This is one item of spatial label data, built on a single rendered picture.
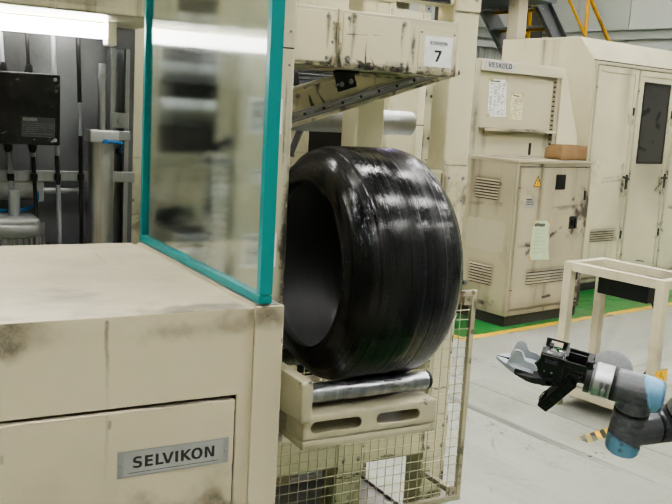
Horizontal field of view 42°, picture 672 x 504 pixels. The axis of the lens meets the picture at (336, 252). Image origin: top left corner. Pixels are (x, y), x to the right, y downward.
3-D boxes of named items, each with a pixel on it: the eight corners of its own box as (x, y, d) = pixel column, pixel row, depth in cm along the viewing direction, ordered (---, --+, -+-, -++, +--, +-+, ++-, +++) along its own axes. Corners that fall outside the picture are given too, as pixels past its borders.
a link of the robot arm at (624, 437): (657, 458, 195) (670, 415, 192) (616, 463, 191) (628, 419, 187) (635, 438, 202) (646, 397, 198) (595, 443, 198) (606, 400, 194)
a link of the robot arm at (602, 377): (610, 386, 197) (605, 407, 191) (589, 380, 199) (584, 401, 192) (617, 359, 194) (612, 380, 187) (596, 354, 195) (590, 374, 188)
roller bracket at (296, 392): (300, 425, 190) (302, 382, 189) (230, 373, 224) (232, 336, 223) (314, 424, 192) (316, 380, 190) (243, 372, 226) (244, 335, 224)
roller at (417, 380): (298, 407, 196) (305, 400, 193) (293, 389, 198) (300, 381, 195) (426, 391, 213) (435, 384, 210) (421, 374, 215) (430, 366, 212)
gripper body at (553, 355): (544, 335, 198) (598, 349, 194) (538, 365, 202) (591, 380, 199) (537, 353, 192) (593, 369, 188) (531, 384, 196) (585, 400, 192)
